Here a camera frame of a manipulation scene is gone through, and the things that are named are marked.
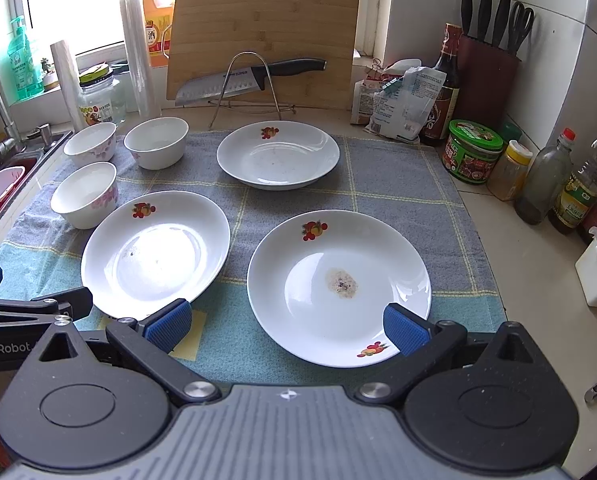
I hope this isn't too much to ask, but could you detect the white fruit plate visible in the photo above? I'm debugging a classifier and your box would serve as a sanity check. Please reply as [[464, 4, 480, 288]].
[[82, 191, 230, 321], [216, 120, 340, 191]]

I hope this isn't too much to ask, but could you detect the white floral bowl front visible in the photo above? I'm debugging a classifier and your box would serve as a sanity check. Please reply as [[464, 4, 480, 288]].
[[50, 162, 118, 230]]

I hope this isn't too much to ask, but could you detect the white floral bowl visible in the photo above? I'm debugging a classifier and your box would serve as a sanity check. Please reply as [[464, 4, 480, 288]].
[[50, 162, 118, 230], [64, 122, 116, 168]]

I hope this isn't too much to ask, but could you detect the white plate with stain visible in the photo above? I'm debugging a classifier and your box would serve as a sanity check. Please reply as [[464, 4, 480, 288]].
[[246, 209, 432, 368]]

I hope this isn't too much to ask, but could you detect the plain white bowl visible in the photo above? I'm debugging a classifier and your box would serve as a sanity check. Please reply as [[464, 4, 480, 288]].
[[124, 117, 189, 171]]

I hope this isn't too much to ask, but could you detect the white fruit plate back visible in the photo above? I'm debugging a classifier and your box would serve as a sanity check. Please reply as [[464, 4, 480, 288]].
[[216, 120, 340, 191]]

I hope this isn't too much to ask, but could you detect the steel kitchen sink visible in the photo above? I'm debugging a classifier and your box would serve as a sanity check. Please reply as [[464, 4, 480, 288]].
[[0, 130, 74, 219]]

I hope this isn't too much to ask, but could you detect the yellow sticky note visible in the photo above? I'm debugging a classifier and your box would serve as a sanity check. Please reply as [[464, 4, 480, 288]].
[[170, 310, 207, 361]]

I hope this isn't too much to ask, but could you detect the grey checked dish towel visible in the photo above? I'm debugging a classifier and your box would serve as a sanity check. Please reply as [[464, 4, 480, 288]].
[[0, 129, 508, 391]]

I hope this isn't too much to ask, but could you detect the white floral bowl back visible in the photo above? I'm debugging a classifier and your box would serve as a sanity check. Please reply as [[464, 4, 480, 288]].
[[64, 122, 116, 168]]

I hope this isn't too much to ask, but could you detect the green dish soap bottle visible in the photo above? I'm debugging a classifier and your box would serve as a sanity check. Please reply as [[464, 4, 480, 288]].
[[8, 15, 44, 101]]

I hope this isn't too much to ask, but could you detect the yellow lid spice jar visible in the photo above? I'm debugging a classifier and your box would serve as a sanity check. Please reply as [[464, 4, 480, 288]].
[[486, 140, 533, 202]]

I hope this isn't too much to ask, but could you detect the green lid sauce jar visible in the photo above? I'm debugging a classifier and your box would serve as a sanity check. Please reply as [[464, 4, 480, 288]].
[[442, 119, 504, 185]]

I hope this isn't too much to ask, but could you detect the glass jar green lid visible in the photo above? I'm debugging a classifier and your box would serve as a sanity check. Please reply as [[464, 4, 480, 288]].
[[78, 63, 126, 126]]

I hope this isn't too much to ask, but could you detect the clear bottle red cap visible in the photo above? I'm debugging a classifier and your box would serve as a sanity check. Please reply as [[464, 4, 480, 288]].
[[513, 128, 576, 226]]

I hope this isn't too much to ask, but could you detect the oil bottle yellow label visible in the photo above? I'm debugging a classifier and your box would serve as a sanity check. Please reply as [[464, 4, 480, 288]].
[[548, 138, 597, 235]]

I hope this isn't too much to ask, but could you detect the white plastic bag roll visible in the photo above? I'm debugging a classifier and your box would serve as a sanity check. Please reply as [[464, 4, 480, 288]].
[[50, 40, 87, 132]]

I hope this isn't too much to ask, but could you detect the small green lid jar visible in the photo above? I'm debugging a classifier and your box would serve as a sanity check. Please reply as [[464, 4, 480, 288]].
[[497, 120, 522, 144]]

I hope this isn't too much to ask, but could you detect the dark soy sauce bottle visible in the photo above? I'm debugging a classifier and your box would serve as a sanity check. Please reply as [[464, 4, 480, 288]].
[[419, 23, 463, 146]]

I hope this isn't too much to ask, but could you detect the white seasoning bag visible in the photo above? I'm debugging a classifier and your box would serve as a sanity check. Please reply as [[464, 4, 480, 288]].
[[365, 66, 446, 143]]

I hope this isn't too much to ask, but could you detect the clear plastic wrap roll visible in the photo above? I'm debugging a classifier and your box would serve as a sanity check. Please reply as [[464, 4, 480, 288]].
[[120, 0, 161, 119]]

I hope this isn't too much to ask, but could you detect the red clipped snack bag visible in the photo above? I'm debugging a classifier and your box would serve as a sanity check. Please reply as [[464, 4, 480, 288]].
[[351, 58, 421, 126]]

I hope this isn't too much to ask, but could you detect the dark red knife block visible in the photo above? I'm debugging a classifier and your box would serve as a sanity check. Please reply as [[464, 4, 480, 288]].
[[451, 0, 536, 134]]

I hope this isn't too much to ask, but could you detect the bamboo cutting board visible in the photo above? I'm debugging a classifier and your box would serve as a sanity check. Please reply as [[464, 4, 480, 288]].
[[166, 0, 359, 110]]

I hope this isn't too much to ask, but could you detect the orange cooking oil jug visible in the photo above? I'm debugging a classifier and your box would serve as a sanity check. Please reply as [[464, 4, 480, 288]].
[[142, 0, 175, 67]]

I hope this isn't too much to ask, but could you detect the metal wire board stand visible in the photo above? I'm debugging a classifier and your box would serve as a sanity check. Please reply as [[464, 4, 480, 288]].
[[206, 51, 302, 126]]

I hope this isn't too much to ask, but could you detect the black handled santoku knife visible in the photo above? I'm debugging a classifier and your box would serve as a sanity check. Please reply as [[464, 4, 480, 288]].
[[175, 58, 327, 106]]

